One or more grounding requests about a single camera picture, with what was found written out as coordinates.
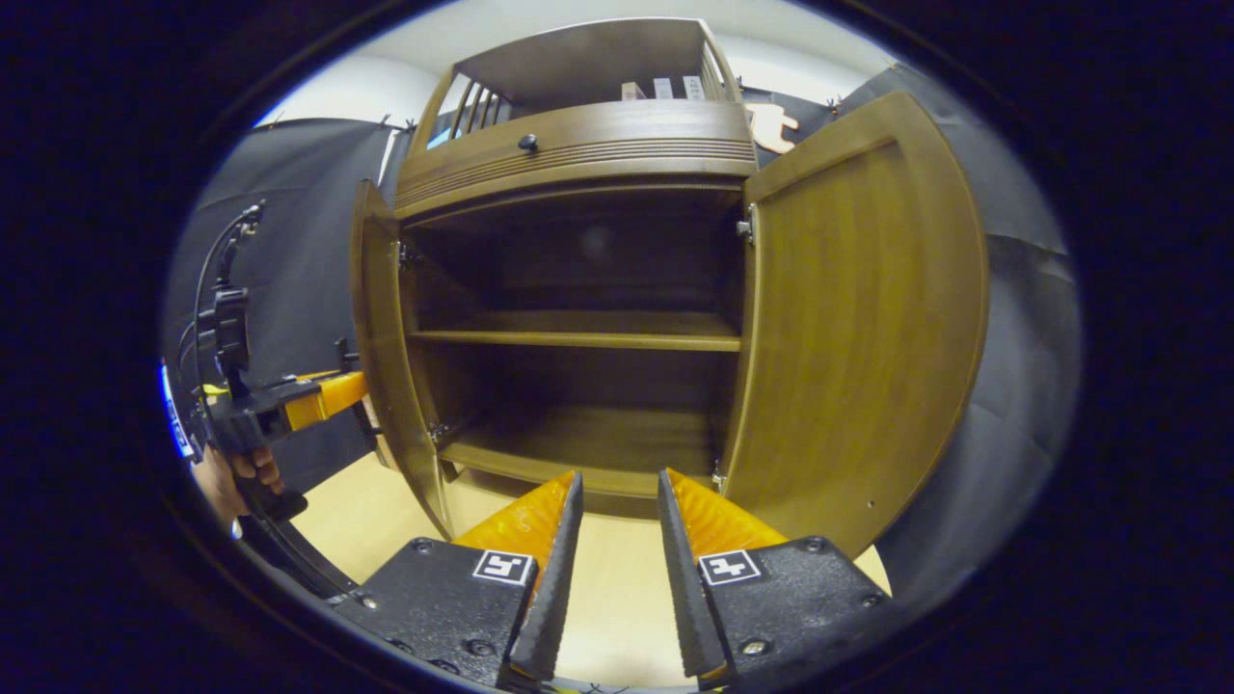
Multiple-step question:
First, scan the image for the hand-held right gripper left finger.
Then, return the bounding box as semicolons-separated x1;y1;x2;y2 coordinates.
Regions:
333;469;587;688

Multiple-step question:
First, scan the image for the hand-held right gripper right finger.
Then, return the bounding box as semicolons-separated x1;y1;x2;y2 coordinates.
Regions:
657;467;903;691

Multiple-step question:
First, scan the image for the black door handle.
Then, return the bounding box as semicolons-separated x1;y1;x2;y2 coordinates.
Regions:
334;336;384;456

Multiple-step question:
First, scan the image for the wooden shoe cabinet door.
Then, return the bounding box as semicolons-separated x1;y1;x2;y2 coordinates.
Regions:
349;178;456;543
718;90;992;562

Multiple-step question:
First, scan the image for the wooden double-door shoe cabinet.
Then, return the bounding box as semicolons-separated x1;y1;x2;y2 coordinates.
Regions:
349;17;992;562

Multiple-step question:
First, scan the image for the wooden cabinet inner shelf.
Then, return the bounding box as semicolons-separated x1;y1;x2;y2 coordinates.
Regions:
409;309;744;354

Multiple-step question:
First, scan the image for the black backdrop cloth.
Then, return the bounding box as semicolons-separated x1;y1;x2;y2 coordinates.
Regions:
162;63;1083;620

